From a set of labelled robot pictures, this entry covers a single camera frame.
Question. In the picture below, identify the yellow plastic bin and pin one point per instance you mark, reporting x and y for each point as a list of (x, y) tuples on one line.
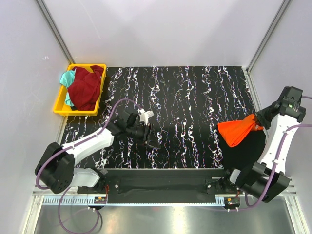
[(62, 109)]

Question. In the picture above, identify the black folded t shirt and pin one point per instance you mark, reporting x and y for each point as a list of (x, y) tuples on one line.
[(247, 152)]

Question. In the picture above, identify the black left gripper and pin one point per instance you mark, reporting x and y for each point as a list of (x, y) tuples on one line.
[(148, 134)]

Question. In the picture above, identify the orange t shirt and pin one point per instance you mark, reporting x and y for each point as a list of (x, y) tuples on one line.
[(233, 132)]

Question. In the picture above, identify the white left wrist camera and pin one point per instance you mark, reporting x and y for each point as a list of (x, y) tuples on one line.
[(144, 116)]

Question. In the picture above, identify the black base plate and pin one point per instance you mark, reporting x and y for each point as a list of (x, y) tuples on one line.
[(176, 183)]

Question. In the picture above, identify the aluminium frame post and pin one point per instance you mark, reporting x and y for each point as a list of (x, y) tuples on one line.
[(54, 29), (270, 31)]

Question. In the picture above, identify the teal t shirt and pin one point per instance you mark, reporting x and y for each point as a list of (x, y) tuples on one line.
[(67, 80)]

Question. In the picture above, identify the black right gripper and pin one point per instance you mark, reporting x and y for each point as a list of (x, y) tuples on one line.
[(259, 120)]

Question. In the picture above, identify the black marble pattern mat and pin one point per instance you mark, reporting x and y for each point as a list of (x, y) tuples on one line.
[(188, 103)]

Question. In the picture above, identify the slotted cable duct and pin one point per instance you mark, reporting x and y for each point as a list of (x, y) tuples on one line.
[(140, 201)]

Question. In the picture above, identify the aluminium frame post left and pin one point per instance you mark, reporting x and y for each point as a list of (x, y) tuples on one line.
[(54, 29)]

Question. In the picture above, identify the dark red t shirt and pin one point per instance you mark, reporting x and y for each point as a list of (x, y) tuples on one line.
[(85, 90)]

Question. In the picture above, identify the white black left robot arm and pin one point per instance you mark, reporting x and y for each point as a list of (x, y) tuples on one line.
[(57, 166)]

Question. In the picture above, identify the aluminium frame post right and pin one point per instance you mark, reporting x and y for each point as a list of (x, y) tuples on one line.
[(270, 31)]

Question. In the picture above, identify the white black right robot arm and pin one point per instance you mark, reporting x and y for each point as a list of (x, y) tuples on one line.
[(258, 165)]

